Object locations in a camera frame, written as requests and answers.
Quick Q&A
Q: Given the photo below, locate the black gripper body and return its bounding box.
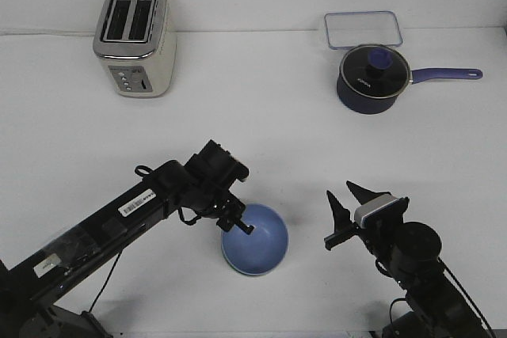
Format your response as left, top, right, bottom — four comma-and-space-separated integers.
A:
324, 216, 403, 253
180, 140, 250, 226

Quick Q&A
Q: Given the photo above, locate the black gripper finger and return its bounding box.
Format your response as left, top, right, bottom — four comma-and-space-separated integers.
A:
326, 190, 350, 237
235, 220, 254, 234
216, 218, 234, 232
345, 180, 390, 205

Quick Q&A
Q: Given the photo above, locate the blue bowl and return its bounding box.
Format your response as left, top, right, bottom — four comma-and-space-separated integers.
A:
221, 203, 289, 268

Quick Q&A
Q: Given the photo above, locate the green bowl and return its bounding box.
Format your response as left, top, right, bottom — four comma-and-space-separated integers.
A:
228, 262, 274, 277

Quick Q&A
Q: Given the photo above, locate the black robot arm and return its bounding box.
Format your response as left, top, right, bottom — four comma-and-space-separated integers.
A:
324, 181, 495, 337
1, 141, 253, 337

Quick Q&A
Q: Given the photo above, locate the dark blue saucepan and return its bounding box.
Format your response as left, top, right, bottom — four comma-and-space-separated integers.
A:
336, 67, 482, 115

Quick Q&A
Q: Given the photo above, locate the glass pot lid blue knob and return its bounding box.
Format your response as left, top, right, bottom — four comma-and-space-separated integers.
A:
340, 44, 410, 99

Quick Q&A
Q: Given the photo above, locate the silver two-slot toaster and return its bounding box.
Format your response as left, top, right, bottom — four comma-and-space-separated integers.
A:
93, 0, 177, 98

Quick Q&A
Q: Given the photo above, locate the clear blue-rimmed container lid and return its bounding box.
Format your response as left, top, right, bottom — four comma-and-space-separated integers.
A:
323, 10, 403, 50

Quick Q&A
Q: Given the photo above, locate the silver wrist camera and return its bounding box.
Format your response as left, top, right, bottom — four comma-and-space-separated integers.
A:
353, 194, 409, 230

